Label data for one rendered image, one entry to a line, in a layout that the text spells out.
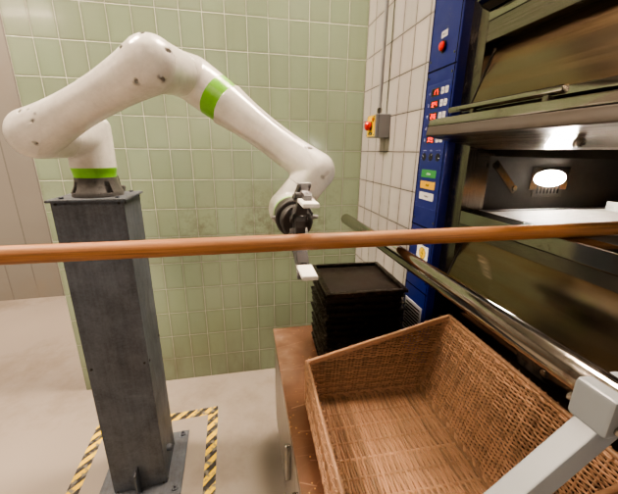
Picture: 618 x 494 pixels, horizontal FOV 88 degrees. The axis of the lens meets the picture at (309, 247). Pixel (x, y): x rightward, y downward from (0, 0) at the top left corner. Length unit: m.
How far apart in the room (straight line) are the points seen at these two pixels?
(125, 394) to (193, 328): 0.70
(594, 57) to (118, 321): 1.42
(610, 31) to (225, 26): 1.45
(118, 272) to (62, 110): 0.51
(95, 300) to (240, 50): 1.27
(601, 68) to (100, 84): 1.01
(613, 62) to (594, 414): 0.62
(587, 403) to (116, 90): 0.95
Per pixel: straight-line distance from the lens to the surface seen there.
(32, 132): 1.09
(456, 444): 1.10
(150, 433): 1.58
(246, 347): 2.12
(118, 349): 1.36
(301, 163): 0.87
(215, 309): 1.99
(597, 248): 0.81
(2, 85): 3.69
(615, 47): 0.85
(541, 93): 0.78
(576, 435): 0.37
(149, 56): 0.87
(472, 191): 1.10
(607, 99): 0.65
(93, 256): 0.61
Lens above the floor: 1.35
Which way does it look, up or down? 17 degrees down
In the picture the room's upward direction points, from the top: 1 degrees clockwise
